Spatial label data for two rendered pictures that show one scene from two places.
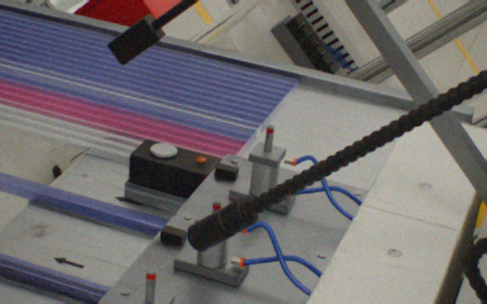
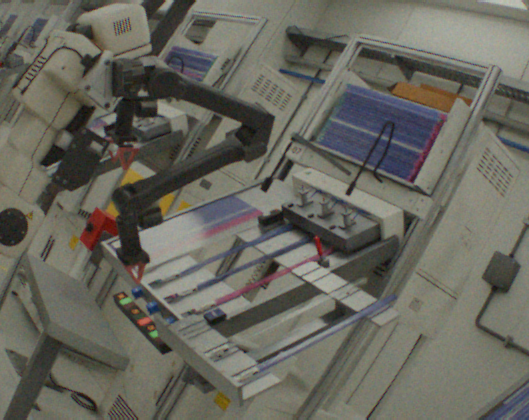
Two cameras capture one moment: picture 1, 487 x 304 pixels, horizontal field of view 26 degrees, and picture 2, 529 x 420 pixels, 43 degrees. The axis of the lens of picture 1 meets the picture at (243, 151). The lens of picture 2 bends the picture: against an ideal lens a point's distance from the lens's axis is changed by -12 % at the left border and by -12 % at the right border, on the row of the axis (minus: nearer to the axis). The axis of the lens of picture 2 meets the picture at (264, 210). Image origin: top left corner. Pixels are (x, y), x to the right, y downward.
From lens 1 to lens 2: 186 cm
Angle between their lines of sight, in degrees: 41
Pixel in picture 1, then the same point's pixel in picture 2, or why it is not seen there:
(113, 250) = (286, 237)
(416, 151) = (309, 178)
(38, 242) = (273, 246)
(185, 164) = (275, 213)
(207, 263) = (327, 212)
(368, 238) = (337, 192)
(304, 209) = (313, 200)
